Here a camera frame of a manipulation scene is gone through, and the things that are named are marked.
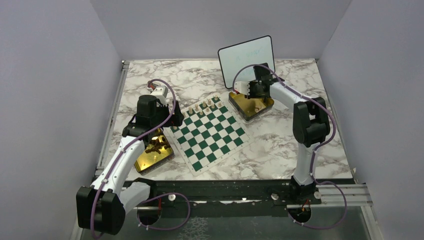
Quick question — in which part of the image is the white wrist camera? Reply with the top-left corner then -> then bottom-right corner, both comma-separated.
233,81 -> 250,96
150,85 -> 168,105

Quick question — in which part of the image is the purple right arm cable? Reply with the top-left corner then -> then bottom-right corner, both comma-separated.
231,63 -> 348,230

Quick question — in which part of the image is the green white chess mat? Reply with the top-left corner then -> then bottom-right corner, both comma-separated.
166,95 -> 253,176

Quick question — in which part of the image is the gold tin with white pieces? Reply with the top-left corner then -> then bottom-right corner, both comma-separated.
228,92 -> 275,123

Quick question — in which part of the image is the small whiteboard with stand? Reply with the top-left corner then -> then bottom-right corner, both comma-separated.
217,35 -> 275,89

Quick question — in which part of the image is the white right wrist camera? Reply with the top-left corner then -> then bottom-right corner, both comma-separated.
233,81 -> 250,96

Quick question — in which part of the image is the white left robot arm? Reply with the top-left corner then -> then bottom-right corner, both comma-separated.
76,95 -> 184,240

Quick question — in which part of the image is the gold tin with dark pieces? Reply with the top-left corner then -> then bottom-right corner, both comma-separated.
134,129 -> 175,175

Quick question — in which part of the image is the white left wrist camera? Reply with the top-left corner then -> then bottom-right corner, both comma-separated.
150,85 -> 168,105

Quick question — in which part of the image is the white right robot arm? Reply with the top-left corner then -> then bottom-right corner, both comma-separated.
247,63 -> 331,204

